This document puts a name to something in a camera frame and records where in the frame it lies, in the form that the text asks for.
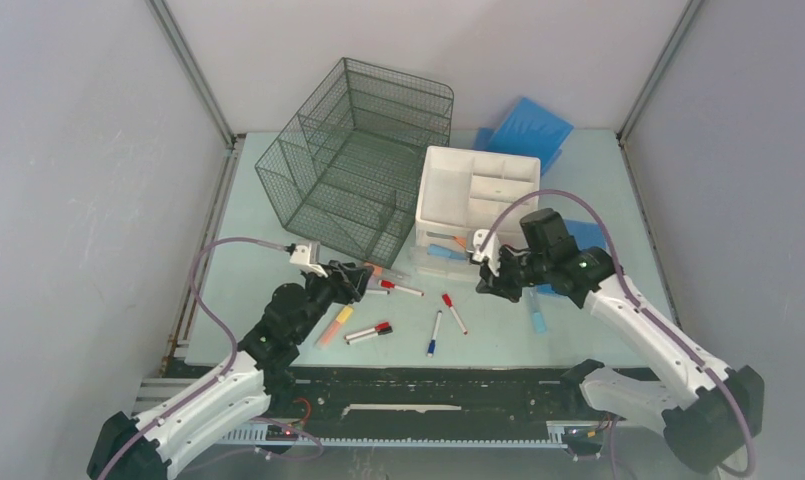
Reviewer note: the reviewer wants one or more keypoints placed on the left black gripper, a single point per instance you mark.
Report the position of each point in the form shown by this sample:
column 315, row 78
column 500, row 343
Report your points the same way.
column 347, row 282

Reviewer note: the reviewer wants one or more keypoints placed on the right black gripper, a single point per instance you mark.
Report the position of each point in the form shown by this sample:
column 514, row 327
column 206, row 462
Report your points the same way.
column 489, row 283

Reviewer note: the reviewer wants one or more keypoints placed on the light blue highlighter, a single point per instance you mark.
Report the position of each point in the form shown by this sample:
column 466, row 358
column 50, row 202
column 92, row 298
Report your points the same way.
column 444, row 252

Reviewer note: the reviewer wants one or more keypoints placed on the white plastic drawer organizer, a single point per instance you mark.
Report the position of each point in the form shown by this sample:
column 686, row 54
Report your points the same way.
column 462, row 191

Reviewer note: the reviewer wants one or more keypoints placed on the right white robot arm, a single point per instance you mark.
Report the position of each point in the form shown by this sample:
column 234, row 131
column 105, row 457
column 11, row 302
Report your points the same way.
column 704, row 410

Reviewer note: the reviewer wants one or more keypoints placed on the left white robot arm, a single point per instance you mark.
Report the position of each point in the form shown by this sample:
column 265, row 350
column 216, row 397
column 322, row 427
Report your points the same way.
column 161, row 442

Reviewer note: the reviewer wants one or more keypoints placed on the clear blue tip highlighter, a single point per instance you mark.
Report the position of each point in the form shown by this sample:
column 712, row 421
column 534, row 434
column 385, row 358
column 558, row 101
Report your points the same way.
column 536, row 315

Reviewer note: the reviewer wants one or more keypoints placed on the blue folder at right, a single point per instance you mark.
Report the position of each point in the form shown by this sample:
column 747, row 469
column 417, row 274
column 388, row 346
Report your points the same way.
column 586, row 234

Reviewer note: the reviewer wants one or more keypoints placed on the blue folder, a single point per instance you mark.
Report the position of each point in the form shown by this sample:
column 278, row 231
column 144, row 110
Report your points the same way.
column 586, row 234
column 528, row 129

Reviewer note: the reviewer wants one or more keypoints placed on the red cap marker middle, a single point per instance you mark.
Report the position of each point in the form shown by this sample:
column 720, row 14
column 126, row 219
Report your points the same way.
column 450, row 305

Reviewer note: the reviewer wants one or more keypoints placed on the red cap marker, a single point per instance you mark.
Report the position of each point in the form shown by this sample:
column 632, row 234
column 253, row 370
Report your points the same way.
column 378, row 329
column 386, row 284
column 450, row 305

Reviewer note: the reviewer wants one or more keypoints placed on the yellow highlighter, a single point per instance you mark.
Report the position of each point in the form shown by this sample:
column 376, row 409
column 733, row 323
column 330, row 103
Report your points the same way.
column 344, row 314

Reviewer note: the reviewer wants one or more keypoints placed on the red cap marker lower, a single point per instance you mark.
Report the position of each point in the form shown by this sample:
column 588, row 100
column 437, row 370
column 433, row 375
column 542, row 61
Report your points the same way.
column 378, row 329

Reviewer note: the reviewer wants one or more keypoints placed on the black cap marker lower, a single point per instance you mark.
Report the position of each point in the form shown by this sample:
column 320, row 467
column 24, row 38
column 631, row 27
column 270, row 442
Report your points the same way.
column 370, row 335

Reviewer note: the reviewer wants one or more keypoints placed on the blue cap whiteboard marker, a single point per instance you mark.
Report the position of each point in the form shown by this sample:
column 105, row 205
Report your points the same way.
column 434, row 335

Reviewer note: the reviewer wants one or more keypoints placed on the red cap marker upper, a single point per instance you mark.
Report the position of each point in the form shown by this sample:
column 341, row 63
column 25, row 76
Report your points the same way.
column 386, row 284

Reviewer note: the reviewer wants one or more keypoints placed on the orange cap clear highlighter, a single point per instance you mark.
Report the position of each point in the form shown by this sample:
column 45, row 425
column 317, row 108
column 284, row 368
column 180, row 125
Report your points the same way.
column 387, row 273

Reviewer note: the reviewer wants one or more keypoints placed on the blue folder at back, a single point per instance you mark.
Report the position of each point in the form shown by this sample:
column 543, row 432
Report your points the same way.
column 528, row 129

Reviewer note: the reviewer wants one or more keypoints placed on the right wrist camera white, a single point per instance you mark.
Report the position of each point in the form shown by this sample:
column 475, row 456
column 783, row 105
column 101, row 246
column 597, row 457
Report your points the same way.
column 483, row 248

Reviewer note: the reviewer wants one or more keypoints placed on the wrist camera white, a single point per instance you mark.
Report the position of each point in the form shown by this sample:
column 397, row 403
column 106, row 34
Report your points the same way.
column 483, row 248
column 305, row 256

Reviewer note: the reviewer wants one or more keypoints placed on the black front rail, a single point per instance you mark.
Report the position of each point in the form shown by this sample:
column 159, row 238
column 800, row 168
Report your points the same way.
column 437, row 405

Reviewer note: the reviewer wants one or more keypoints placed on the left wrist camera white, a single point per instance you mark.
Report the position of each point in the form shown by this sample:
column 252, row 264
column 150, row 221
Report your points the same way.
column 305, row 256

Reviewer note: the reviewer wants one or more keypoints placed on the green wire mesh basket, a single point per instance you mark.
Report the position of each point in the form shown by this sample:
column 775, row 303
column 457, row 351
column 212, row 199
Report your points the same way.
column 346, row 168

